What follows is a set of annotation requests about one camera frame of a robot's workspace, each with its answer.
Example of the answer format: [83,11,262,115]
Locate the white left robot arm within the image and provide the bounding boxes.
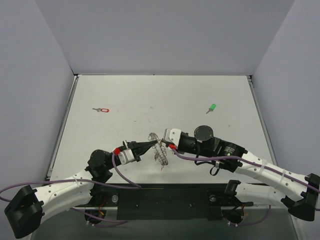
[4,140,157,239]

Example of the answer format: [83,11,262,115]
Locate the aluminium frame rail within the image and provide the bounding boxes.
[29,187,300,210]

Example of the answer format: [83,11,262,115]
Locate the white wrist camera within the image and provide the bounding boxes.
[115,140,141,165]
[162,128,182,149]

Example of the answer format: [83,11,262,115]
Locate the red tag key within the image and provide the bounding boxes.
[92,108,110,113]

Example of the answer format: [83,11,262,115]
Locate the green tag key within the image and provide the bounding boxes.
[206,104,217,114]

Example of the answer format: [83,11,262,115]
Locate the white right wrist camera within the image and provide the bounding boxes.
[162,128,182,149]

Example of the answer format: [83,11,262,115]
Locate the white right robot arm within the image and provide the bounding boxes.
[163,125,320,222]

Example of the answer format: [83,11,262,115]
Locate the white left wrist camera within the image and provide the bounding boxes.
[115,140,141,165]

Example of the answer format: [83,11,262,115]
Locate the steel keyring disc with rings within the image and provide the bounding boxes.
[148,132,169,170]

